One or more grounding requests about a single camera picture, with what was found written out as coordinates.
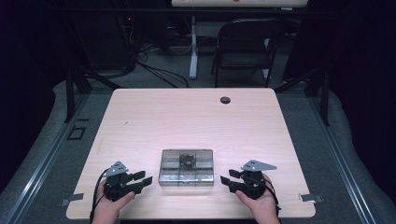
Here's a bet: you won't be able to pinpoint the black metal stand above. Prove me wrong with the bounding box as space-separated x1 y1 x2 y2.
64 66 122 124
274 66 331 127

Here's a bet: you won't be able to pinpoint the dark computer tower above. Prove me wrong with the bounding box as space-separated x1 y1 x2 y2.
73 12 138 73

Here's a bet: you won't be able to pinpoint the black folding chair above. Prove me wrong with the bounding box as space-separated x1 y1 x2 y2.
211 18 288 89

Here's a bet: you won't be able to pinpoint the grey metal table bracket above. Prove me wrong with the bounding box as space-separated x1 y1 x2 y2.
60 192 85 207
298 192 324 203

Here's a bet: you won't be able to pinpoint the black floor cables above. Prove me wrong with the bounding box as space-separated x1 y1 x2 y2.
136 43 191 89

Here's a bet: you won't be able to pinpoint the white desk leg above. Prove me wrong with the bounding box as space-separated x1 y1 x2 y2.
189 15 199 80

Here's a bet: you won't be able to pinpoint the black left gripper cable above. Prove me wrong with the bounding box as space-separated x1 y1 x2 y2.
89 169 111 223

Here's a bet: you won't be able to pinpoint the person's right hand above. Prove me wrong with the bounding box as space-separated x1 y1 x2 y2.
234 174 281 224

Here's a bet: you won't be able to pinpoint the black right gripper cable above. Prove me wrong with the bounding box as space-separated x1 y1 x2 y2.
264 179 282 218

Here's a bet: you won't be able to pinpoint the brown beaded cord bracelet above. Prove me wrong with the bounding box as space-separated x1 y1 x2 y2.
178 152 197 171

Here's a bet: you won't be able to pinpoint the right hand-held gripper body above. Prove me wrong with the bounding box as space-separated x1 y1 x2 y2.
228 159 278 201

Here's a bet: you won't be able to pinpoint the clear smoky plastic compartment box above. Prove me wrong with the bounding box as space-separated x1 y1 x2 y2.
157 148 215 187

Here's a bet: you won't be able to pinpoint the aluminium floor rail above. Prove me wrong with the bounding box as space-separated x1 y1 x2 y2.
3 92 92 224
306 92 377 224

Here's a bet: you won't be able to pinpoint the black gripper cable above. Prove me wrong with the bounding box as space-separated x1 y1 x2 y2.
89 169 111 223
264 179 282 218

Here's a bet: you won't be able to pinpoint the person's left hand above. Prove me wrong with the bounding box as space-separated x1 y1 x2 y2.
91 180 135 224

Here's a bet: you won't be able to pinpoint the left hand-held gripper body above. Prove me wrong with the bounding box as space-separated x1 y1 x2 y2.
102 161 145 203

